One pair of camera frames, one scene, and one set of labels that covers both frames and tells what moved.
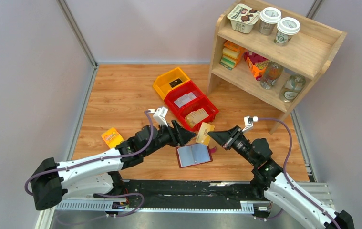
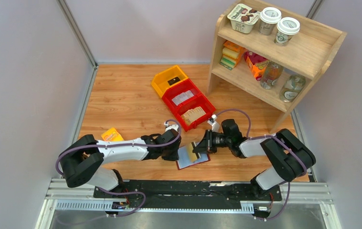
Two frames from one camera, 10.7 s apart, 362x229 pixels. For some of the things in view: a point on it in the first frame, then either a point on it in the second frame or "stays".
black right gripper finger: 222,137 -> 201,147
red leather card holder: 192,154 stays
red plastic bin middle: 182,96 stays
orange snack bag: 256,63 stays
